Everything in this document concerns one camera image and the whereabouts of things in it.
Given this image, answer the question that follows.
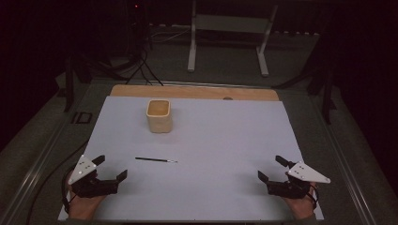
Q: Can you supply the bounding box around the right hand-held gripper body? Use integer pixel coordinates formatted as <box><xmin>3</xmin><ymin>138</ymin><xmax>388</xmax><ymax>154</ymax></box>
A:
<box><xmin>267</xmin><ymin>160</ymin><xmax>331</xmax><ymax>200</ymax></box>

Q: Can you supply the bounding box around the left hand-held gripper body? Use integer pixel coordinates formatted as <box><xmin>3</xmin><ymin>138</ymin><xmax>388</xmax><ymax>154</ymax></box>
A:
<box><xmin>68</xmin><ymin>154</ymin><xmax>120</xmax><ymax>199</ymax></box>

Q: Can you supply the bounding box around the thin black pen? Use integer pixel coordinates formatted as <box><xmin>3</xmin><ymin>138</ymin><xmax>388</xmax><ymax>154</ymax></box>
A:
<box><xmin>134</xmin><ymin>157</ymin><xmax>178</xmax><ymax>164</ymax></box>

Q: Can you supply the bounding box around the cream square cup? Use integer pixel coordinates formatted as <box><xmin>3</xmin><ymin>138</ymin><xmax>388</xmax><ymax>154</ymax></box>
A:
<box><xmin>145</xmin><ymin>98</ymin><xmax>174</xmax><ymax>134</ymax></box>

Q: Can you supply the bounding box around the person's right hand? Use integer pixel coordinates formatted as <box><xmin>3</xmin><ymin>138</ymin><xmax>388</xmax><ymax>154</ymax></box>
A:
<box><xmin>283</xmin><ymin>184</ymin><xmax>318</xmax><ymax>220</ymax></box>

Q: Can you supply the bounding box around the person's left hand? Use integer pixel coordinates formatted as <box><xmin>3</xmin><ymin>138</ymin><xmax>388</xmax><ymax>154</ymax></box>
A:
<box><xmin>67</xmin><ymin>171</ymin><xmax>107</xmax><ymax>221</ymax></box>

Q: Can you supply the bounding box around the black stand leg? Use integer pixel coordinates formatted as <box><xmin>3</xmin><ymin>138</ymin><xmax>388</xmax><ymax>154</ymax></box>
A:
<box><xmin>63</xmin><ymin>55</ymin><xmax>77</xmax><ymax>113</ymax></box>
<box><xmin>321</xmin><ymin>67</ymin><xmax>335</xmax><ymax>126</ymax></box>

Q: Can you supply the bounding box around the grey metal stand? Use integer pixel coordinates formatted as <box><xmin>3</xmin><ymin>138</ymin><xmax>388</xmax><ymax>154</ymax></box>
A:
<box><xmin>187</xmin><ymin>0</ymin><xmax>279</xmax><ymax>78</ymax></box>

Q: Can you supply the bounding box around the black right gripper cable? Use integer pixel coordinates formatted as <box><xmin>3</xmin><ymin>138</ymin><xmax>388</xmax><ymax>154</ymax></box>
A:
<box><xmin>307</xmin><ymin>184</ymin><xmax>319</xmax><ymax>210</ymax></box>

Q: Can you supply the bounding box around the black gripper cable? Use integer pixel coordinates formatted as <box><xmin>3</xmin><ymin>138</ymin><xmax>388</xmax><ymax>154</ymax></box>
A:
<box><xmin>61</xmin><ymin>170</ymin><xmax>73</xmax><ymax>215</ymax></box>
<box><xmin>307</xmin><ymin>184</ymin><xmax>319</xmax><ymax>210</ymax></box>

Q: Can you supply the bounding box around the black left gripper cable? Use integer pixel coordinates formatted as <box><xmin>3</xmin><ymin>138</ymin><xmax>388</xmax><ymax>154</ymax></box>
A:
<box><xmin>61</xmin><ymin>170</ymin><xmax>73</xmax><ymax>215</ymax></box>

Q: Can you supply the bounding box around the black floor cable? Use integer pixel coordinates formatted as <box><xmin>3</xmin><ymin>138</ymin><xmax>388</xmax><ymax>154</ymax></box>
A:
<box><xmin>25</xmin><ymin>140</ymin><xmax>90</xmax><ymax>225</ymax></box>

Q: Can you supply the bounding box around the bundle of black cables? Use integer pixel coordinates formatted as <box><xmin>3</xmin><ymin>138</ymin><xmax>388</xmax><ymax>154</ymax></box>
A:
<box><xmin>93</xmin><ymin>31</ymin><xmax>164</xmax><ymax>87</ymax></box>

